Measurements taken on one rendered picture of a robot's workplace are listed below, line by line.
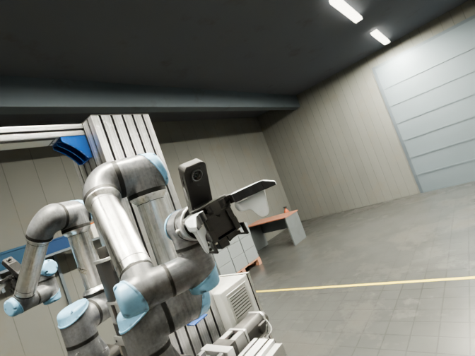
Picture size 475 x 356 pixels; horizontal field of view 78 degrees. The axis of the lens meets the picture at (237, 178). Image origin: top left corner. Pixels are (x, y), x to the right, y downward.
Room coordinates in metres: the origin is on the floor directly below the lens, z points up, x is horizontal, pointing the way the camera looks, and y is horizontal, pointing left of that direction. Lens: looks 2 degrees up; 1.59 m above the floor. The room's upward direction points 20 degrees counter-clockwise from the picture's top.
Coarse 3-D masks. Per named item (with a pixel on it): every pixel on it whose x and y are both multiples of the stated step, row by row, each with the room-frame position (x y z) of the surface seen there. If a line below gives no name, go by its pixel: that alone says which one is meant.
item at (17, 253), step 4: (16, 248) 3.62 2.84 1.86; (20, 248) 3.65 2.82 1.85; (24, 248) 3.68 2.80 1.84; (0, 252) 3.49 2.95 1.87; (4, 252) 3.52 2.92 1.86; (8, 252) 3.55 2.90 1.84; (12, 252) 3.58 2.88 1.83; (16, 252) 3.62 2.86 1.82; (20, 252) 3.65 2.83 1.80; (0, 256) 3.49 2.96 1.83; (4, 256) 3.52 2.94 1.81; (8, 256) 3.55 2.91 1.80; (12, 256) 3.57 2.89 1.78; (16, 256) 3.61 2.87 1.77; (20, 256) 3.64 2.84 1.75; (0, 260) 3.48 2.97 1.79; (16, 260) 3.60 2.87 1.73; (20, 260) 3.63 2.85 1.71; (0, 264) 3.47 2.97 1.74; (0, 268) 3.47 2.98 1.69; (4, 268) 3.49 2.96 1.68
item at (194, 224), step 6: (192, 216) 0.46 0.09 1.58; (198, 216) 0.44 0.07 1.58; (204, 216) 0.47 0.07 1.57; (186, 222) 0.44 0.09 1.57; (192, 222) 0.41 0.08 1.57; (198, 222) 0.41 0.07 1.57; (192, 228) 0.40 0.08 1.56; (198, 228) 0.40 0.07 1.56; (204, 228) 0.49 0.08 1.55; (198, 234) 0.43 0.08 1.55; (204, 234) 0.47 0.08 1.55; (198, 240) 0.43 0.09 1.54; (204, 240) 0.45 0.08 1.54; (204, 246) 0.44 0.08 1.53
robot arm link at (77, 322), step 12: (84, 300) 1.18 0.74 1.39; (60, 312) 1.15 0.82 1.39; (72, 312) 1.13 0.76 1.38; (84, 312) 1.15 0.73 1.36; (96, 312) 1.20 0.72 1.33; (60, 324) 1.12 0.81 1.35; (72, 324) 1.11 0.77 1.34; (84, 324) 1.14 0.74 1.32; (96, 324) 1.20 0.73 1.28; (72, 336) 1.11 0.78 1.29; (84, 336) 1.13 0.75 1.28
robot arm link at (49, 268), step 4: (48, 260) 1.36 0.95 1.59; (52, 260) 1.38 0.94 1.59; (44, 264) 1.34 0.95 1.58; (48, 264) 1.35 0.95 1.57; (52, 264) 1.37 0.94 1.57; (56, 264) 1.38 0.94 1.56; (44, 268) 1.33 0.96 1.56; (48, 268) 1.34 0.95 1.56; (52, 268) 1.36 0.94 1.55; (56, 268) 1.38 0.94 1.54; (44, 272) 1.33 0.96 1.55; (48, 272) 1.34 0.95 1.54; (52, 272) 1.36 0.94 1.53; (40, 276) 1.34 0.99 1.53; (44, 276) 1.34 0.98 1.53; (48, 276) 1.35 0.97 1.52; (52, 276) 1.37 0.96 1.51; (40, 280) 1.34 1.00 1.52
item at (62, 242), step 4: (64, 236) 4.07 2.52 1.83; (52, 240) 3.95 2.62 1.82; (56, 240) 3.99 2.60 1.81; (60, 240) 4.03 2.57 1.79; (64, 240) 4.07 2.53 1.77; (68, 240) 4.10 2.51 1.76; (52, 244) 3.95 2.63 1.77; (56, 244) 3.98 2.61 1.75; (60, 244) 4.02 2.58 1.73; (64, 244) 4.05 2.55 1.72; (68, 244) 4.09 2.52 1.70; (48, 248) 3.90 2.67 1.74; (52, 248) 3.94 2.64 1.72; (56, 248) 3.97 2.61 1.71; (60, 248) 4.01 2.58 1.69; (64, 248) 4.04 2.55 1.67; (48, 252) 3.89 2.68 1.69; (52, 252) 3.93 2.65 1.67
